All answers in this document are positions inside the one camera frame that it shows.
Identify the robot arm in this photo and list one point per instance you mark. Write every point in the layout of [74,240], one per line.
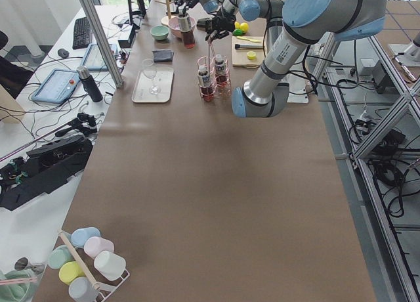
[249,10]
[304,23]

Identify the white cup rack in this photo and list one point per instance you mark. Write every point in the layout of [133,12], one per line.
[105,287]

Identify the black electronics chassis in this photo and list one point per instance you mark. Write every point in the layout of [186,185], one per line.
[46,169]

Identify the steel jigger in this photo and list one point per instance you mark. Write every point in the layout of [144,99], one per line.
[23,263]

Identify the half lemon slice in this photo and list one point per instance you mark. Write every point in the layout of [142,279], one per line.
[251,55]

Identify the blue teach pendant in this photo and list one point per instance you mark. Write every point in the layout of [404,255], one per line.
[57,88]
[93,59]

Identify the grey cup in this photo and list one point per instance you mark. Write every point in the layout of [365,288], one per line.
[81,290]

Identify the wooden cup tree stand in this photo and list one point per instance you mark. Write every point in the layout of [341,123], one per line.
[169,10]

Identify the grey folded cloth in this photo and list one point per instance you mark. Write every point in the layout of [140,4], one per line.
[163,55]

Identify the blue teach pendant near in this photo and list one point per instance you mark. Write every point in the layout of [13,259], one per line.
[57,88]

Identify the aluminium frame post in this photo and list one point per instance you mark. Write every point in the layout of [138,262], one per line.
[102,41]

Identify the black thermos bottle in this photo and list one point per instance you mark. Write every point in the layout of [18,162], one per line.
[89,84]

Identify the yellow plastic knife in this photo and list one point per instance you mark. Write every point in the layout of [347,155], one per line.
[248,39]

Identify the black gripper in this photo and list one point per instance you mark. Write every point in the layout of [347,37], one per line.
[222,22]
[186,0]

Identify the copper wire bottle basket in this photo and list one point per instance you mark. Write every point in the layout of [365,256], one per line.
[208,61]

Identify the tea bottle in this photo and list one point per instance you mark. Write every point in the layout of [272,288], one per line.
[205,85]
[186,31]
[221,75]

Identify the bamboo cutting board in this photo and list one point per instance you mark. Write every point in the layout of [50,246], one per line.
[239,57]

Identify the cream rabbit tray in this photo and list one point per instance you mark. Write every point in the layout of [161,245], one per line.
[163,79]

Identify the pink bowl with ice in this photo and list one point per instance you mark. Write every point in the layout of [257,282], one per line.
[174,27]

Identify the green cup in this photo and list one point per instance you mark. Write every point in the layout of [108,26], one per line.
[59,257]

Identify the blue teach pendant far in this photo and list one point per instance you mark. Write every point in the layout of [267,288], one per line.
[93,59]

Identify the yellow lemon upper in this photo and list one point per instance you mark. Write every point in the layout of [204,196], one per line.
[244,27]

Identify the yellow cup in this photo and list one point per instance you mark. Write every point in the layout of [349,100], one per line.
[69,272]

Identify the black keyboard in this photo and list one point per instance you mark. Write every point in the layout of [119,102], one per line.
[81,33]

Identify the white cup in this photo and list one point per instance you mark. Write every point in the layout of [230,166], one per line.
[110,265]

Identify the clear wine glass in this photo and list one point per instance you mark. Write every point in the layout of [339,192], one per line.
[150,71]

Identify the mint green bowl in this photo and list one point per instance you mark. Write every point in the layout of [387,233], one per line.
[160,32]

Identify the pink cup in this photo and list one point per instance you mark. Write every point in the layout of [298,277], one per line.
[95,244]

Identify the blue cup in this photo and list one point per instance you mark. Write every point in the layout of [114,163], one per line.
[81,235]

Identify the steel muddler black tip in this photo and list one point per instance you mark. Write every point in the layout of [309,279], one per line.
[243,46]

